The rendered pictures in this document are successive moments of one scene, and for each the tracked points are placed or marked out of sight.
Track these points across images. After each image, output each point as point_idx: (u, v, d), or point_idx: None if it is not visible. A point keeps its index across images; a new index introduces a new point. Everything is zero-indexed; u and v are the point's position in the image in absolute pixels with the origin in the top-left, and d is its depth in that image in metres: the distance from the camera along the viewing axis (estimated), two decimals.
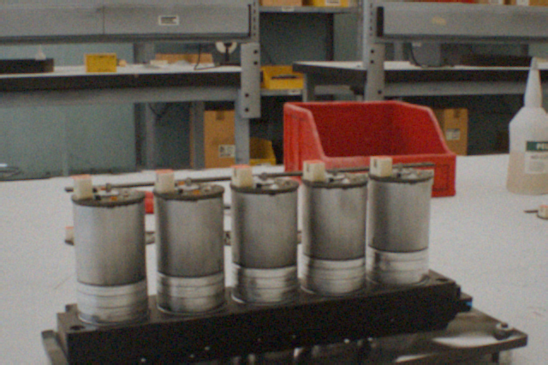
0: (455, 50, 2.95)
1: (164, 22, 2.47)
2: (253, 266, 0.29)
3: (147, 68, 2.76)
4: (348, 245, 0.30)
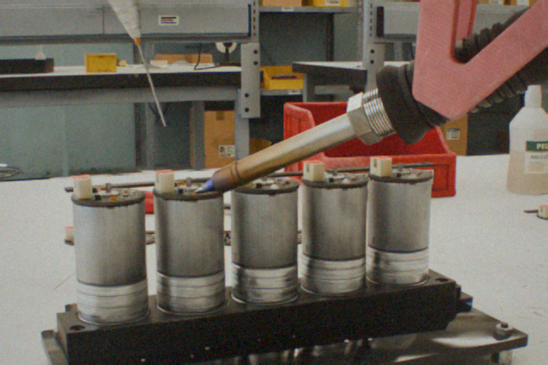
0: None
1: (164, 22, 2.47)
2: (253, 266, 0.29)
3: None
4: (348, 245, 0.30)
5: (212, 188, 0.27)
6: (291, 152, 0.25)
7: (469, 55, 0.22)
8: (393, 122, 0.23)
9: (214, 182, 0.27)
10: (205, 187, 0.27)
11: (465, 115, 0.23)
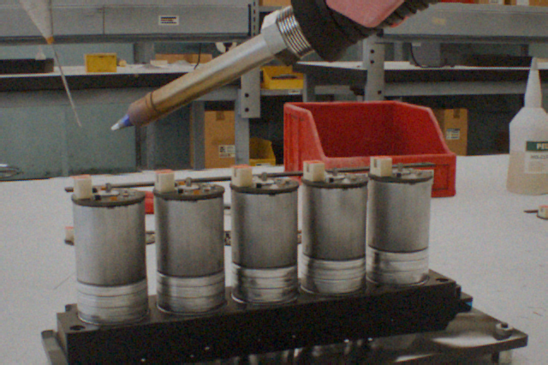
0: (455, 50, 2.95)
1: (164, 22, 2.47)
2: (253, 266, 0.29)
3: (147, 68, 2.76)
4: (348, 245, 0.30)
5: (128, 122, 0.25)
6: (206, 77, 0.24)
7: None
8: (307, 35, 0.21)
9: (129, 115, 0.25)
10: (121, 122, 0.25)
11: (386, 26, 0.21)
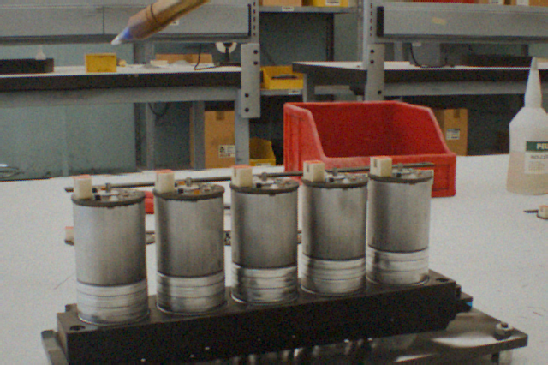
0: (455, 50, 2.95)
1: None
2: (253, 266, 0.29)
3: (147, 68, 2.76)
4: (348, 245, 0.30)
5: (128, 35, 0.25)
6: None
7: None
8: None
9: (129, 26, 0.25)
10: (122, 35, 0.25)
11: None
